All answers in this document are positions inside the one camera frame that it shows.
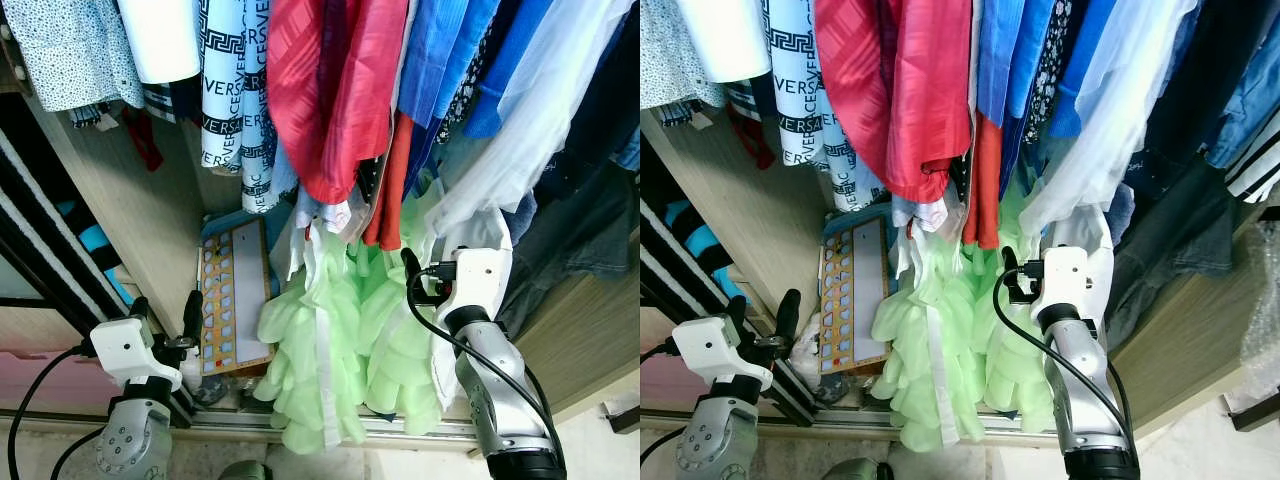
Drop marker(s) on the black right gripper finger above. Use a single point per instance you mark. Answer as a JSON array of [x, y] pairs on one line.
[[1010, 262], [411, 265]]

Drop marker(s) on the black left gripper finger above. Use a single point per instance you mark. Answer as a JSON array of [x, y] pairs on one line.
[[735, 310], [140, 310], [193, 315], [788, 315]]

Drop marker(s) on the beige shape puzzle board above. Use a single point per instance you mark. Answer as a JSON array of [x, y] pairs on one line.
[[235, 290], [855, 290]]

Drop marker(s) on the orange garment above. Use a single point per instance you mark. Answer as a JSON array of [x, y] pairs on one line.
[[985, 190], [392, 190]]

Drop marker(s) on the blue black striped garment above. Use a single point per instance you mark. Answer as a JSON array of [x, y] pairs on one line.
[[95, 240], [700, 235]]

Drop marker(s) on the wooden wardrobe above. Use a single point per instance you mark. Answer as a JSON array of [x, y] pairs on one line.
[[150, 220], [730, 200]]

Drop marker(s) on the wardrobe sliding door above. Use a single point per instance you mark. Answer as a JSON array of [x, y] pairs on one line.
[[665, 235], [30, 230]]

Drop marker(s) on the light green ruffled dress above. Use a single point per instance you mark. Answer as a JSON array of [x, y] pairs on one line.
[[940, 350], [330, 340]]

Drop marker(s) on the grey robot left leg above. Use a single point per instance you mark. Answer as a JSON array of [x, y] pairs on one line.
[[858, 472], [245, 472]]

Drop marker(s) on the dark grey jeans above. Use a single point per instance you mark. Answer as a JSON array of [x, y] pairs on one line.
[[1170, 250], [580, 240]]

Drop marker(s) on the small dark red garment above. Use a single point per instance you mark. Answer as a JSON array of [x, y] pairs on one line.
[[145, 140], [750, 135]]

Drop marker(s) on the black white-dotted garment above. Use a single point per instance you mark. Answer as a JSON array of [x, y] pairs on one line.
[[1050, 70], [462, 95]]

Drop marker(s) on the white black lettered garment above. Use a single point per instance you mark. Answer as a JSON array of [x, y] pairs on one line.
[[225, 90], [800, 90]]

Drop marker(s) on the dark navy garment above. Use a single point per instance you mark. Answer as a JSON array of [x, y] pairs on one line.
[[600, 110], [1190, 100]]

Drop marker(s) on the bubble wrapped panel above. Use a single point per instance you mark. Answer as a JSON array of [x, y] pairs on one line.
[[1262, 310]]

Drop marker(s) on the black white striped garment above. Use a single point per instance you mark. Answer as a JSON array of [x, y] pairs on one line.
[[1260, 170]]

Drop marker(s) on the white dotted shirt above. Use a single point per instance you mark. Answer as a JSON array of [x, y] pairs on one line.
[[60, 45], [670, 50]]

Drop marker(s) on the plain white garment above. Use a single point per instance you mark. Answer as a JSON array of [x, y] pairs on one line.
[[725, 40], [160, 40]]

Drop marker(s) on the denim blue shirt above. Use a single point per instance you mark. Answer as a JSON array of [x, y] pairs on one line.
[[1250, 100]]

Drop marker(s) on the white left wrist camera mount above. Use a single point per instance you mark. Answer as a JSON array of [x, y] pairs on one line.
[[710, 345], [125, 345]]

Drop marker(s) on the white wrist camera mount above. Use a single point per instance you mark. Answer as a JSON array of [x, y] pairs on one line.
[[1065, 280], [710, 345], [125, 345], [480, 280]]

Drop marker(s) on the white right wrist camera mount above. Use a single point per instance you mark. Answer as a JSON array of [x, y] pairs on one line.
[[1065, 280], [480, 280]]

